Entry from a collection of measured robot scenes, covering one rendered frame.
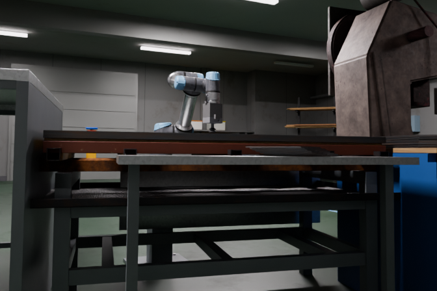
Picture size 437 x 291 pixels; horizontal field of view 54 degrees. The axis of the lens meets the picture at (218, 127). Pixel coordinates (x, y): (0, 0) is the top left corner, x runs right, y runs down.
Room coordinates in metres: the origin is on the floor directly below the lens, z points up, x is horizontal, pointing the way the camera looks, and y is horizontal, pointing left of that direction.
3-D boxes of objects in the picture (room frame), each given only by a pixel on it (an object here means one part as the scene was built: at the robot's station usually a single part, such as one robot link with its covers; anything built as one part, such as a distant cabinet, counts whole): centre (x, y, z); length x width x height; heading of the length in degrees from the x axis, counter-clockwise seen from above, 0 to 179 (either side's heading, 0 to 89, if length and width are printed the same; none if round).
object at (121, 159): (1.72, -0.21, 0.74); 1.20 x 0.26 x 0.03; 105
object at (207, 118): (2.22, 0.03, 0.97); 0.10 x 0.09 x 0.16; 38
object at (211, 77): (2.23, 0.03, 1.13); 0.09 x 0.08 x 0.11; 16
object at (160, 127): (2.92, 0.38, 0.90); 0.13 x 0.12 x 0.14; 106
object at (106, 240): (2.11, 0.00, 0.39); 1.46 x 0.97 x 0.78; 105
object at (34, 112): (2.11, 0.86, 0.51); 1.30 x 0.04 x 1.01; 15
